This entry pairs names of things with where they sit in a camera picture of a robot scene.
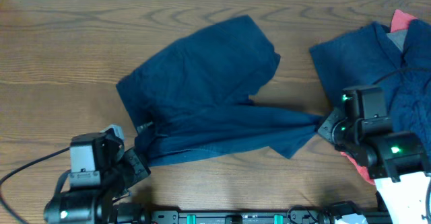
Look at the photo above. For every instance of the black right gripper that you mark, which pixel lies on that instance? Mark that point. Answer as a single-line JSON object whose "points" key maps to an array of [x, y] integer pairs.
{"points": [[327, 126]]}

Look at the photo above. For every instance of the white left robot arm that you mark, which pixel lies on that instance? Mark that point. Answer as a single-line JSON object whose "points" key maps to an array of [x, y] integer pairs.
{"points": [[90, 191]]}

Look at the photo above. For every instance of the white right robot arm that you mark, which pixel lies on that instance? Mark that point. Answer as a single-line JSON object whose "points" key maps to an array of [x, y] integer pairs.
{"points": [[396, 162]]}

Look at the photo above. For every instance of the navy blue garment pile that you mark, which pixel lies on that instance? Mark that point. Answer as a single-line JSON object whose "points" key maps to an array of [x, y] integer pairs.
{"points": [[366, 56]]}

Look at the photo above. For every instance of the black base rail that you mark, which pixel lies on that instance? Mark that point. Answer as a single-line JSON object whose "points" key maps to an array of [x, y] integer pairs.
{"points": [[342, 212]]}

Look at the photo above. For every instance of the grey garment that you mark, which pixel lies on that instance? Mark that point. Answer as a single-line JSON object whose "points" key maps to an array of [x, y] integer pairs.
{"points": [[398, 38]]}

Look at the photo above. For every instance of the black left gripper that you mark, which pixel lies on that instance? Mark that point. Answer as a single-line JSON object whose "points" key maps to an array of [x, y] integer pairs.
{"points": [[141, 169]]}

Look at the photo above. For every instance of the navy blue shorts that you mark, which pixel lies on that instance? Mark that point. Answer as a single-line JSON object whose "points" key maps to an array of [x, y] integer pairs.
{"points": [[193, 100]]}

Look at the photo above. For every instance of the red garment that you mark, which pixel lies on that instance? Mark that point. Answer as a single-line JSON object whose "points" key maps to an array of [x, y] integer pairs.
{"points": [[400, 21]]}

